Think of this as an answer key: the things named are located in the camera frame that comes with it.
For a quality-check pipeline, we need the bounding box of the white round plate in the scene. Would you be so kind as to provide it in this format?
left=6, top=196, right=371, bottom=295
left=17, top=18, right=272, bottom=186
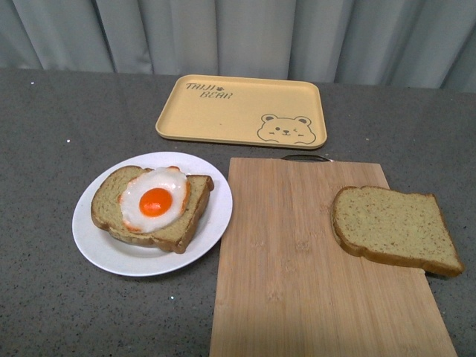
left=72, top=152, right=233, bottom=277

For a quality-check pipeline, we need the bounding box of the bread slice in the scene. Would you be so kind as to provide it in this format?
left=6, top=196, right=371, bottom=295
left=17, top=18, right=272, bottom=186
left=331, top=186, right=464, bottom=277
left=91, top=166, right=214, bottom=254

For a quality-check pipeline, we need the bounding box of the yellow bear tray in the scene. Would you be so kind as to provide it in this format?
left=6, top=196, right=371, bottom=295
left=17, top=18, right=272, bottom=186
left=155, top=74, right=327, bottom=149

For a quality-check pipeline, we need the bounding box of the fake fried egg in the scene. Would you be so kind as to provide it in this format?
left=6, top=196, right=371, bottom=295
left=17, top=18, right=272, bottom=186
left=118, top=167, right=190, bottom=233

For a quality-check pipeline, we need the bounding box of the bamboo cutting board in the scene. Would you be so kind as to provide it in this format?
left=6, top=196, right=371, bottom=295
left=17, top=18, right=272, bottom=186
left=210, top=158, right=456, bottom=356

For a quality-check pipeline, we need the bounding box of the grey curtain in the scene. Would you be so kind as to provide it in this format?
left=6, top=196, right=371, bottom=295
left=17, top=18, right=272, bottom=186
left=1, top=1, right=475, bottom=92

